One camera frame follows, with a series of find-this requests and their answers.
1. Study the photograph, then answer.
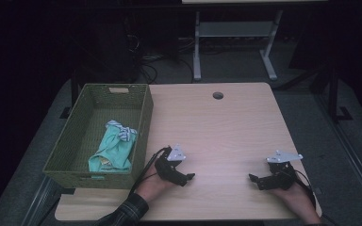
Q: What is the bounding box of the aluminium floor rail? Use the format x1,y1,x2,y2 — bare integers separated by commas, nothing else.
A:
314,93,362,218
21,175,62,226

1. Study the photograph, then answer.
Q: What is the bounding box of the person's right hand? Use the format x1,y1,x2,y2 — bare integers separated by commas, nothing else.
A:
271,184,323,225

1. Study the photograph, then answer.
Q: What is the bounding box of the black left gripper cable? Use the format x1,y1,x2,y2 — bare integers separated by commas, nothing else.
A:
129,146,172,196

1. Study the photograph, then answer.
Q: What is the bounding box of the black metal stand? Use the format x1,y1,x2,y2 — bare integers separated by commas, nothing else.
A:
309,62,354,124

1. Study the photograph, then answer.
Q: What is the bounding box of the person's left hand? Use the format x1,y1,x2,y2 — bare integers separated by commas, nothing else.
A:
135,163,177,203

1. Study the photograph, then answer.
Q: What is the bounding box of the mint green garment striped collar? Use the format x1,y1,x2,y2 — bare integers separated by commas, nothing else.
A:
88,120,139,173

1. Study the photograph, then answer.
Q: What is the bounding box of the green woven basket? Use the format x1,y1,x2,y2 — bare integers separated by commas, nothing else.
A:
42,83,155,190

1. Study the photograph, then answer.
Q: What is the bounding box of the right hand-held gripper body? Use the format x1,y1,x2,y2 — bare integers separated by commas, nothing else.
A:
263,150,304,191

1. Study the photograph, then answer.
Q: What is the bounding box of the white metal frame table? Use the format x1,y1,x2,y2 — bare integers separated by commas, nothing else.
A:
181,0,328,82

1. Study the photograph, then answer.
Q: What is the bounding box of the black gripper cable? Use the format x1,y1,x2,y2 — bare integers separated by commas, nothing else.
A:
129,146,172,196
290,169,337,226

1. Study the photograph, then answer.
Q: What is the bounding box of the tangle of floor cables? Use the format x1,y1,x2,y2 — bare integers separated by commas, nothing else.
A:
123,31,196,85

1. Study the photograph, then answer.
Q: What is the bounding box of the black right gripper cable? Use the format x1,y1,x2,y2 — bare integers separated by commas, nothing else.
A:
290,169,337,226

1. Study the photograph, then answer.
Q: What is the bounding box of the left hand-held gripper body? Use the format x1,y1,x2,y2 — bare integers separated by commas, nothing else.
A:
155,143,187,187

